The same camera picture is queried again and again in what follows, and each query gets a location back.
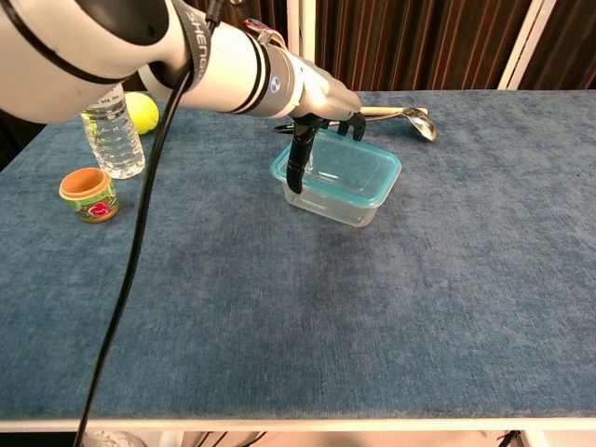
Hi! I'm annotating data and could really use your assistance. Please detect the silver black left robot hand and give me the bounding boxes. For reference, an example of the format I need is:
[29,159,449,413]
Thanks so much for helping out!
[285,56,368,194]

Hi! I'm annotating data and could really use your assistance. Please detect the teal plastic container lid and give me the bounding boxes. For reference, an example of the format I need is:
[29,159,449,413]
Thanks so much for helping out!
[270,128,402,209]

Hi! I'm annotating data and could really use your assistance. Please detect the clear plastic food container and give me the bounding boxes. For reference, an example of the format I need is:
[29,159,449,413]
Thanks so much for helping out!
[280,179,397,229]

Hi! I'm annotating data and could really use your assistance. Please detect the yellow tennis ball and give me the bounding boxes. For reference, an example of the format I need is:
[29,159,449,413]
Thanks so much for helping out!
[124,91,161,136]

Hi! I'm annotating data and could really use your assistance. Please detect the blue velvet tablecloth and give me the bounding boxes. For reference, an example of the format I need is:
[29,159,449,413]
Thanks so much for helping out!
[0,89,596,419]

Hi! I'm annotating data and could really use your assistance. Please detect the clear plastic water bottle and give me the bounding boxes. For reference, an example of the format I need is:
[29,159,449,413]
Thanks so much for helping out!
[80,90,147,181]

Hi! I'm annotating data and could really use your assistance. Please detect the small orange green cup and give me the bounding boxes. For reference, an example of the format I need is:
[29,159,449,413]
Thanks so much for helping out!
[58,167,120,224]

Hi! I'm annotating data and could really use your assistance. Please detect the white shoe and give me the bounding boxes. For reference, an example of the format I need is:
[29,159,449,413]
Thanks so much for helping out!
[83,430,157,447]

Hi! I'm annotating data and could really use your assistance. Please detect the white upright frame post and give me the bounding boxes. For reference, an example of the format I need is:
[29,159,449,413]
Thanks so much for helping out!
[286,0,318,64]

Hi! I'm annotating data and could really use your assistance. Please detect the coloured wrist wires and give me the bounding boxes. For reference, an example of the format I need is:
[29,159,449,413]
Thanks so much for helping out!
[243,17,286,48]

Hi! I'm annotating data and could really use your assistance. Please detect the metal ladle black handle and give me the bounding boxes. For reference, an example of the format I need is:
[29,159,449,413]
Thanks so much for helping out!
[273,106,440,143]

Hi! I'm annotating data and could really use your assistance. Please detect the grey printed strap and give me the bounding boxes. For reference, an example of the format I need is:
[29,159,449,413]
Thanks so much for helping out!
[172,0,214,90]

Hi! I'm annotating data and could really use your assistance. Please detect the white slanted frame post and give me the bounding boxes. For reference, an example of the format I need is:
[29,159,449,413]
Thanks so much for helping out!
[496,0,558,91]

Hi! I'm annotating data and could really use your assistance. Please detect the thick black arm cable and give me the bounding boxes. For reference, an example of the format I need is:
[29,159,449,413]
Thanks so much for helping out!
[73,0,229,447]

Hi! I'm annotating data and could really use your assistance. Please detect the thin black floor cable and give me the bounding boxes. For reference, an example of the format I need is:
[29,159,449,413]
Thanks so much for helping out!
[198,431,267,447]

